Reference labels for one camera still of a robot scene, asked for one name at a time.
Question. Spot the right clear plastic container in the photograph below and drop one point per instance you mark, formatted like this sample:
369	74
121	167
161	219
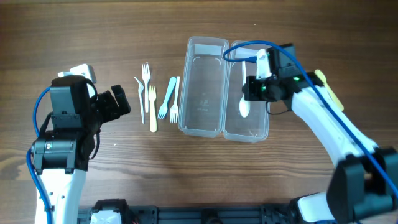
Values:
254	127

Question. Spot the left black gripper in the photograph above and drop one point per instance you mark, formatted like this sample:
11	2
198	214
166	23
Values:
109	106

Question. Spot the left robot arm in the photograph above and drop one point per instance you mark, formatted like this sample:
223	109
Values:
67	141

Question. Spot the tall white fork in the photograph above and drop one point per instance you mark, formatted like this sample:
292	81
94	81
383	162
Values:
146	78

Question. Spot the yellow fork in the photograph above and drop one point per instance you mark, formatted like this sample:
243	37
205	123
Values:
153	117

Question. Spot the light blue fork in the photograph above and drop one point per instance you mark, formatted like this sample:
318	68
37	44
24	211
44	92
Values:
165	105

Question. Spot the yellow-green spoon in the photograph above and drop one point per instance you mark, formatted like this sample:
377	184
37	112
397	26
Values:
335	99

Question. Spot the white spoon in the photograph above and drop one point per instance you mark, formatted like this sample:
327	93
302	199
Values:
244	106

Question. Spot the cream white fork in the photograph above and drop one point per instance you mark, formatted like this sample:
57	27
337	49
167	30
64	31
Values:
174	108

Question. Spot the left clear plastic container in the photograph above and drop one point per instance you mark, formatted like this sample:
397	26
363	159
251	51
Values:
203	85

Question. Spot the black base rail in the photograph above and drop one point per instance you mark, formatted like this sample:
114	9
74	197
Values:
267	213

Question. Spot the bent white fork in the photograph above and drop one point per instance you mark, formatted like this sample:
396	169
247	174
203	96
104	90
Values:
140	91

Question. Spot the clear plastic container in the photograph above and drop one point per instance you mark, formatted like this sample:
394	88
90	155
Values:
203	85
254	127

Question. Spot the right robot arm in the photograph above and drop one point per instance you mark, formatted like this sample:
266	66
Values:
364	183

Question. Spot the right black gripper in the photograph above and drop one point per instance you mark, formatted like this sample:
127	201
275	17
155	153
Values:
252	88

